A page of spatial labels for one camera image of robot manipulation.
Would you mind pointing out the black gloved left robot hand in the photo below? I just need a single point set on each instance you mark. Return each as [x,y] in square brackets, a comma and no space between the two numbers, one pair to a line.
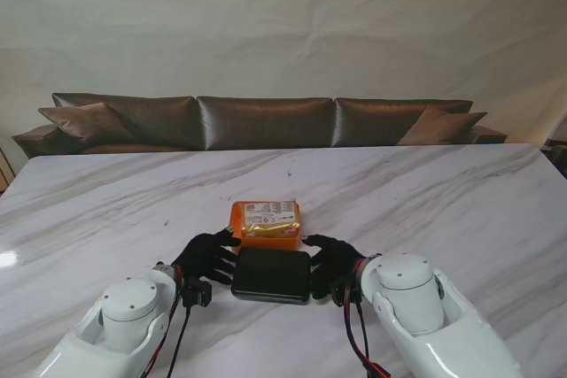
[204,258]

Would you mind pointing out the dark background equipment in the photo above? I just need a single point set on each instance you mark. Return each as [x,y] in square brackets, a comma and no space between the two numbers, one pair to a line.
[557,148]

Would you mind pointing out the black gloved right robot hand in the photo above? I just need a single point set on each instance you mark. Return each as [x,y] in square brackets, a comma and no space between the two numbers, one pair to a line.
[332,263]

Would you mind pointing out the black tissue box base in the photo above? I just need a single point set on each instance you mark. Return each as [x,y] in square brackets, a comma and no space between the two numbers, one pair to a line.
[270,276]

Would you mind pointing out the brown throw pillow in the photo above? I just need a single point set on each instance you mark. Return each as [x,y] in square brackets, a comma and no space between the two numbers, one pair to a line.
[443,128]
[88,123]

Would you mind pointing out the wooden background furniture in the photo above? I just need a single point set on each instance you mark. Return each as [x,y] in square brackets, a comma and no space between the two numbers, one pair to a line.
[3,170]

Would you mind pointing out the gold tissue pack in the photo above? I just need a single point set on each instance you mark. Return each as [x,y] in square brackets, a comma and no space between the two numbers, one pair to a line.
[272,218]

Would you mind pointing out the orange plastic tissue box cover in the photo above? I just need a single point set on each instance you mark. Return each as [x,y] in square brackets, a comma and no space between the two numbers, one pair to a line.
[266,241]

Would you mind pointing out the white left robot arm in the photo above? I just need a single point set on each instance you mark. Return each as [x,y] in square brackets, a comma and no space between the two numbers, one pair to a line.
[102,329]

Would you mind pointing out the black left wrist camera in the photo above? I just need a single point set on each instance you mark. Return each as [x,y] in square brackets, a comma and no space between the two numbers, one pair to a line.
[197,291]

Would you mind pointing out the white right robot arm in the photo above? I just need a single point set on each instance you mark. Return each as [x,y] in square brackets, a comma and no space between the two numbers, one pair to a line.
[421,316]

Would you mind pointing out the brown leather sofa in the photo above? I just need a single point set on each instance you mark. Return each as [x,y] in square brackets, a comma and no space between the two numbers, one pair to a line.
[266,123]

